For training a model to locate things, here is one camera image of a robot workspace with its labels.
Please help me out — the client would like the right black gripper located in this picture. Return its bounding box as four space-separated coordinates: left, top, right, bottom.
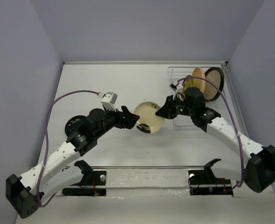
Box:
155 94 195 119

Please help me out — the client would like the cream plate black mark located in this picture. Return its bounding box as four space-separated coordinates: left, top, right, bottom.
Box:
134 102 165 133

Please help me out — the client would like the purple cable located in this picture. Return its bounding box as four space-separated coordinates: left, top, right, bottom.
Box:
177 75 245 189
37 90 103 208

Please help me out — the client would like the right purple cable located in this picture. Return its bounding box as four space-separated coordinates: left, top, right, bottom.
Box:
177 75 245 189

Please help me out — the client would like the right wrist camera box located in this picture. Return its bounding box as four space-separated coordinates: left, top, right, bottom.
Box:
169 81 183 95

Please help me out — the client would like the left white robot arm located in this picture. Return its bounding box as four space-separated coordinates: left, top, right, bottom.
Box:
5 106 140 219

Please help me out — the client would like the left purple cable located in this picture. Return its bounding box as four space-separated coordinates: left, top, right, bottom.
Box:
37 90 103 208

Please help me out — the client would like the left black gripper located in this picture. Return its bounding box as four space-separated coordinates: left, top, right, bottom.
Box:
95 105 139 139

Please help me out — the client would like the yellow patterned black-rim plate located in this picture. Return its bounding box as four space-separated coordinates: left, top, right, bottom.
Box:
182 75 193 92

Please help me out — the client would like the red rim white plate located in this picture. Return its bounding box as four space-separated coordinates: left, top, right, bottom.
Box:
204 67 225 102

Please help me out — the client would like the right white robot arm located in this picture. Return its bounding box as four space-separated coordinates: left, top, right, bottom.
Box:
156 87 275 193

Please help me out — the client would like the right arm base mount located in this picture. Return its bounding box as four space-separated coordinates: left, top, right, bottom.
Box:
188 169 233 196

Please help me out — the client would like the black round plate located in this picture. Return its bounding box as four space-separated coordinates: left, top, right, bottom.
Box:
64 115 86 137

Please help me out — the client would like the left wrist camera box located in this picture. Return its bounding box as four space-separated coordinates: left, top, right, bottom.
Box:
98 92 117 112

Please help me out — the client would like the orange round plate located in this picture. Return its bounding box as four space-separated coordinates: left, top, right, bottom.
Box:
192 67 206 94

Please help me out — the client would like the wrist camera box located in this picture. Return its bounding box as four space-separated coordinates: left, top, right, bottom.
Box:
169 81 183 95
98 92 117 112

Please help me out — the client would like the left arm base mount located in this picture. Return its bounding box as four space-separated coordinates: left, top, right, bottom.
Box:
61 170 107 196

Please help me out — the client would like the white wire dish rack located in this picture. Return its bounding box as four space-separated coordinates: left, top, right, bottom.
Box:
168 67 233 134

